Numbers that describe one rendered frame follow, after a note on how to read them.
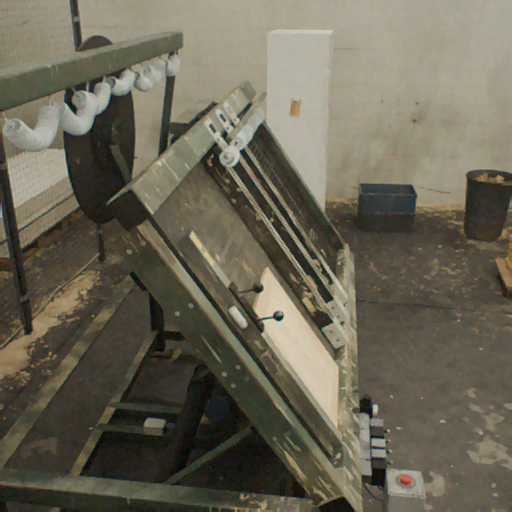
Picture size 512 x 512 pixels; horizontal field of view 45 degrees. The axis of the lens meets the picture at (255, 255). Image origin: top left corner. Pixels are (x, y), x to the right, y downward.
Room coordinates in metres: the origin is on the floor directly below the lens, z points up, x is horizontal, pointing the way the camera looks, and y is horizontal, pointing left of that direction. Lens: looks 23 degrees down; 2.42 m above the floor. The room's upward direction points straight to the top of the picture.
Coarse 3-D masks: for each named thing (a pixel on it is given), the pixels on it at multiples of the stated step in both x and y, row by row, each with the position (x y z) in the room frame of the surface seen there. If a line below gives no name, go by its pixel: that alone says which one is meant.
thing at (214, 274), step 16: (192, 240) 1.84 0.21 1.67; (192, 256) 1.84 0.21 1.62; (208, 272) 1.83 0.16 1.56; (224, 288) 1.82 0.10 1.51; (256, 336) 1.81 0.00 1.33; (272, 352) 1.80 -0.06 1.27; (288, 368) 1.81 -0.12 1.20; (288, 384) 1.79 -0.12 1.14; (304, 384) 1.83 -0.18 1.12; (304, 400) 1.79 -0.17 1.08; (320, 416) 1.78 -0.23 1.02; (336, 432) 1.79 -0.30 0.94
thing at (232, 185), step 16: (208, 128) 2.49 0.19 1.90; (224, 144) 2.54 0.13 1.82; (240, 144) 2.51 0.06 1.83; (208, 160) 2.51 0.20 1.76; (224, 176) 2.50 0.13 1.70; (240, 192) 2.49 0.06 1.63; (240, 208) 2.49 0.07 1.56; (256, 208) 2.50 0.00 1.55; (256, 224) 2.48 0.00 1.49; (272, 240) 2.47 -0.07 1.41; (272, 256) 2.47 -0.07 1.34; (288, 256) 2.47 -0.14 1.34; (288, 272) 2.46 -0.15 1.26; (304, 288) 2.46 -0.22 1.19; (320, 304) 2.45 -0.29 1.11; (320, 320) 2.44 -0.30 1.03; (336, 320) 2.48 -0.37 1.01; (336, 336) 2.43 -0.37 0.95
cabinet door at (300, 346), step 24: (264, 288) 2.15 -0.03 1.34; (264, 312) 2.00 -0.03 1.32; (288, 312) 2.20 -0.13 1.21; (288, 336) 2.05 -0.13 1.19; (312, 336) 2.25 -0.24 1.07; (288, 360) 1.90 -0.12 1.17; (312, 360) 2.09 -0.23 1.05; (312, 384) 1.94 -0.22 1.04; (336, 384) 2.13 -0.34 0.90; (336, 408) 1.98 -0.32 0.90
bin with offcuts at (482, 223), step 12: (468, 180) 6.14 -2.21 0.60; (480, 180) 5.99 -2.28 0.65; (492, 180) 6.19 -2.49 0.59; (504, 180) 6.30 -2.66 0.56; (468, 192) 6.13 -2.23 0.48; (480, 192) 5.99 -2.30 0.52; (492, 192) 5.94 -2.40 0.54; (504, 192) 5.95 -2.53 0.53; (468, 204) 6.12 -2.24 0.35; (480, 204) 5.99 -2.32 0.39; (492, 204) 5.95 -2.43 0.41; (504, 204) 5.97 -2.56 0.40; (468, 216) 6.11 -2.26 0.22; (480, 216) 5.99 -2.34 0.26; (492, 216) 5.96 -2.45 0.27; (504, 216) 6.01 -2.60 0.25; (468, 228) 6.09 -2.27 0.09; (480, 228) 5.99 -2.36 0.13; (492, 228) 5.97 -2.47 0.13
